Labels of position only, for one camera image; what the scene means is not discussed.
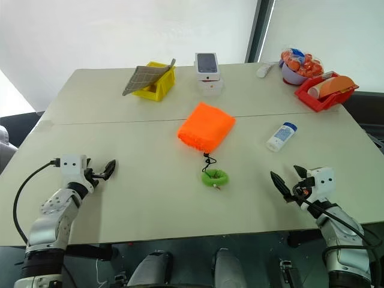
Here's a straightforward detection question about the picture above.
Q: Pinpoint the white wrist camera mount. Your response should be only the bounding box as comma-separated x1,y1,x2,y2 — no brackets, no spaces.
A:
59,154,91,193
301,167,335,211

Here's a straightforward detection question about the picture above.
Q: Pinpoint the small white tube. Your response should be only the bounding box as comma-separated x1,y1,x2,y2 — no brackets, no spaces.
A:
256,62,275,79

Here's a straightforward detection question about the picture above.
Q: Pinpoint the orange roll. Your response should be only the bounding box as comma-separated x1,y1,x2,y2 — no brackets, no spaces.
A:
317,75,356,100

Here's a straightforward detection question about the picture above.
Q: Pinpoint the green fabric hair tie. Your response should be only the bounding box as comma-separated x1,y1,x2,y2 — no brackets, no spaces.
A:
200,169,230,189

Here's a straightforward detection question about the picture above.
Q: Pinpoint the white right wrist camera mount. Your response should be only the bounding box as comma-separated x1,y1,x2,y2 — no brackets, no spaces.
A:
301,167,335,211

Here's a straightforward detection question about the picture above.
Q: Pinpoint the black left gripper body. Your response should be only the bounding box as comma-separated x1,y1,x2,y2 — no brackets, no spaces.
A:
85,167,106,189

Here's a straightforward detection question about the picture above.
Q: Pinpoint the white bottle with blue label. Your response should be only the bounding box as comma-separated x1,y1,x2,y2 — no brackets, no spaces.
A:
265,121,299,152

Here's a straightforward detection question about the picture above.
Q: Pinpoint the grey checked cloth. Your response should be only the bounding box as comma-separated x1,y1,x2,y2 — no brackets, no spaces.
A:
121,58,177,97

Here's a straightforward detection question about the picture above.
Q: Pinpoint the red plastic bin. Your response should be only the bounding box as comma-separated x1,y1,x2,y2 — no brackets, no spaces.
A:
294,71,360,113

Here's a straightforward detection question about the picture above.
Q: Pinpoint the purple bowl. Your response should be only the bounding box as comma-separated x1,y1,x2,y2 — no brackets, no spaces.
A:
278,58,310,86

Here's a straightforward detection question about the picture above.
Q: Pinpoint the yellow plastic bin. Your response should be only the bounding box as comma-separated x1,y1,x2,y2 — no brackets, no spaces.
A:
131,61,176,102

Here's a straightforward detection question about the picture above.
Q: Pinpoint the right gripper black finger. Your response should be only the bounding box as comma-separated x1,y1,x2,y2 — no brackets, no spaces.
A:
293,164,308,181
270,170,293,203

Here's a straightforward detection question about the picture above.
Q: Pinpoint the dark window frame post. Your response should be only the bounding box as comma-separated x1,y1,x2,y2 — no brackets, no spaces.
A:
244,0,276,64

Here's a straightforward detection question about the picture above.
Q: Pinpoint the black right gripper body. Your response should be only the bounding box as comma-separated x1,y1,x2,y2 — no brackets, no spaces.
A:
290,176,316,208

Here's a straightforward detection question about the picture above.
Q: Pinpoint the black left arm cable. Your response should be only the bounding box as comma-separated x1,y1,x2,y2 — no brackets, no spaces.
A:
13,160,61,244

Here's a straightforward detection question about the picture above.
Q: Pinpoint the white phone box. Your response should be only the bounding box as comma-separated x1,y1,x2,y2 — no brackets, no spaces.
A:
194,52,221,83

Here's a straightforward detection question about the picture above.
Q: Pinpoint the thin black twisted wire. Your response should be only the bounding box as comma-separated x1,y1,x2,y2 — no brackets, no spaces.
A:
201,152,218,175

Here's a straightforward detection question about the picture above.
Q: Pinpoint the dark rounded grey shape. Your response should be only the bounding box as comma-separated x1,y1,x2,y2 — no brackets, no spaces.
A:
211,247,248,288
127,250,175,288

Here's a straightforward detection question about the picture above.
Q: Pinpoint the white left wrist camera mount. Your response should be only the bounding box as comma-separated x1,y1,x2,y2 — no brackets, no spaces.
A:
59,154,91,193

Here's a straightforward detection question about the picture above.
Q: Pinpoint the grey upholstered seat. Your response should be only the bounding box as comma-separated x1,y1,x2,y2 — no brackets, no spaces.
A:
0,125,19,175

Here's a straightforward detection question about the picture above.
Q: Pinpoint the orange drawstring bag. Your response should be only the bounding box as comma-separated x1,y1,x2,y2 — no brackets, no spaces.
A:
176,101,237,155

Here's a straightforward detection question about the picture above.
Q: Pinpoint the bag of orange balls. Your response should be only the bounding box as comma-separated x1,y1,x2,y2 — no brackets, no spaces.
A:
280,47,325,80

